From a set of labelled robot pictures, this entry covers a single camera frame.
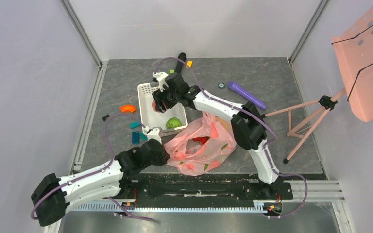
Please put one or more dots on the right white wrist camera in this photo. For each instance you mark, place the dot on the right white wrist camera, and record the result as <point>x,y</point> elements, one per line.
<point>160,78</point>

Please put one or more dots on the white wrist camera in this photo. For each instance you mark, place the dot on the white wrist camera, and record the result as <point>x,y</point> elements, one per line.
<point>160,78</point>
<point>152,133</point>

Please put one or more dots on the orange curved piece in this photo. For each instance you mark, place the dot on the orange curved piece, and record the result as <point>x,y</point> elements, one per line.
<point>128,108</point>

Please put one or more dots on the teal long block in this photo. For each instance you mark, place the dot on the teal long block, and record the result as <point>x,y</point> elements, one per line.
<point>135,124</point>

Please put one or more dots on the pink plastic bag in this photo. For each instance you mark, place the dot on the pink plastic bag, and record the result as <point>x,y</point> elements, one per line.
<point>202,146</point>

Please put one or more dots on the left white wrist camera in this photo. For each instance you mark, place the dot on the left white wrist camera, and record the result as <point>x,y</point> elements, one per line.
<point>152,133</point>

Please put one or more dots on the blue block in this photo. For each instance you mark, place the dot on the blue block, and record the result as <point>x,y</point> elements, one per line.
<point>135,137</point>

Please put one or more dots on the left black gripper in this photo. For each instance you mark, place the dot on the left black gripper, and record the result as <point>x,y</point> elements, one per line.
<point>164,157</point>

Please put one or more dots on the pink fake peach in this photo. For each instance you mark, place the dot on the pink fake peach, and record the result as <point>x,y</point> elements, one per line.
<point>154,105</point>

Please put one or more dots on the green fake fruit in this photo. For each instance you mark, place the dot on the green fake fruit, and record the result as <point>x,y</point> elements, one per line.
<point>173,123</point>

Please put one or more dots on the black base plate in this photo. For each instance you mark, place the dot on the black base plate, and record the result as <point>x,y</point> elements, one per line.
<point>208,190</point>

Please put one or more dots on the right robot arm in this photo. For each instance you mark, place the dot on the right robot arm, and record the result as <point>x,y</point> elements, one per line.
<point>249,130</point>

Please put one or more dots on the red fake fruit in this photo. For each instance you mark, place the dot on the red fake fruit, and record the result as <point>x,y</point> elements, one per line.
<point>201,140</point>

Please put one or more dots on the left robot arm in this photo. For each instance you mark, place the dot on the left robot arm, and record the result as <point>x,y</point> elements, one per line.
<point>56,196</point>

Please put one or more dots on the white cable duct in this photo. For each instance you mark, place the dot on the white cable duct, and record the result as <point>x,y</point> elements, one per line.
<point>109,206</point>

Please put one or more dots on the small black piece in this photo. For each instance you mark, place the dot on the small black piece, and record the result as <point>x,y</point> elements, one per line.
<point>104,118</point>

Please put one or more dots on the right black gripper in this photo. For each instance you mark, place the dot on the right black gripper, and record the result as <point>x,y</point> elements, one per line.
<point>161,99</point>

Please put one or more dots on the teal small block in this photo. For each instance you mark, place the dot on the teal small block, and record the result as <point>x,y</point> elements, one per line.
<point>143,137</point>

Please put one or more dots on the black cylinder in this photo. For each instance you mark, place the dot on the black cylinder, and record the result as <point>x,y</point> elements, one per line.
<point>180,63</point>

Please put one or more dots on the purple toy bat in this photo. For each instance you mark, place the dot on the purple toy bat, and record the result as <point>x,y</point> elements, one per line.
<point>234,86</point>

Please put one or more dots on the pink music stand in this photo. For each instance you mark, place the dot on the pink music stand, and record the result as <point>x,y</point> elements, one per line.
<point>354,54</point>

